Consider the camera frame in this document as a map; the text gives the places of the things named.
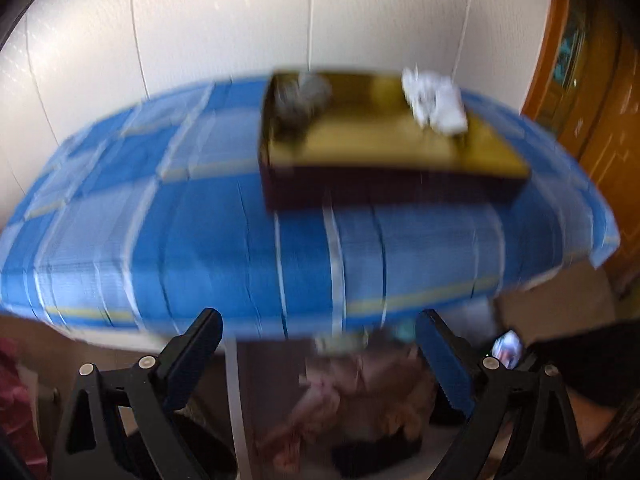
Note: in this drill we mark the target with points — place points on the blue plaid tablecloth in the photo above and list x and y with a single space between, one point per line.
175 250

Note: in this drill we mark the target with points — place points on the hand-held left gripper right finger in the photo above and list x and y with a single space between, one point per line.
445 365

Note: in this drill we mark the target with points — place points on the black sock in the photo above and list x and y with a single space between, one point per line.
385 455

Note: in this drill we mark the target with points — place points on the beige cloth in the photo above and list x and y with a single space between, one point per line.
350 400

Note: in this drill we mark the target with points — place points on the gold lined tin box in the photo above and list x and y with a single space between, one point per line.
375 140

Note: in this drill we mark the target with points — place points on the pale green sock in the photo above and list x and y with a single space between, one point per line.
340 345

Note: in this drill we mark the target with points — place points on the grey sock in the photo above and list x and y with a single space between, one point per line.
302 97

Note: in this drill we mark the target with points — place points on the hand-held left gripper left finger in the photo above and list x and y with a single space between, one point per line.
192 360

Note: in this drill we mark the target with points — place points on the white cloth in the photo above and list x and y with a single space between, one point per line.
435 100

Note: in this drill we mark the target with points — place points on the wooden door frame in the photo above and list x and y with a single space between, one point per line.
545 75

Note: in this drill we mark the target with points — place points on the teal towel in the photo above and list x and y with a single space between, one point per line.
405 334

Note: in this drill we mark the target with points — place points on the red cloth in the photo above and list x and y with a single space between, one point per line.
15 385

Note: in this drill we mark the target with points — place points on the ornate glass panel door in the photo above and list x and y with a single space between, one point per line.
570 45

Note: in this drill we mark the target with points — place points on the carved wooden door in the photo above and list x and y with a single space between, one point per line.
615 125

